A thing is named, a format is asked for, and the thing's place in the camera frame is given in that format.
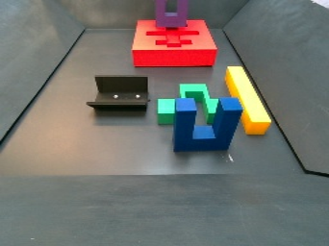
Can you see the purple U-shaped block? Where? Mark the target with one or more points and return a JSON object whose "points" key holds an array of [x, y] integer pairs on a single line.
{"points": [[169, 19]]}

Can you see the red slotted board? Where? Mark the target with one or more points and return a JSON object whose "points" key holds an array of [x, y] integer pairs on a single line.
{"points": [[160, 47]]}

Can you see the green S-shaped block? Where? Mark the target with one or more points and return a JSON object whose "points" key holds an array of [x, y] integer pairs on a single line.
{"points": [[195, 91]]}

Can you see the blue U-shaped block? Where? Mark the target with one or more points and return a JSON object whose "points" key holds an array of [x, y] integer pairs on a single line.
{"points": [[207, 137]]}

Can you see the yellow long bar block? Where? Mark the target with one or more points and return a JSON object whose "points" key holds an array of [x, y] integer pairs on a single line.
{"points": [[255, 118]]}

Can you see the black angle bracket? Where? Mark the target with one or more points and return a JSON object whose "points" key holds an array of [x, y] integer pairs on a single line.
{"points": [[120, 92]]}

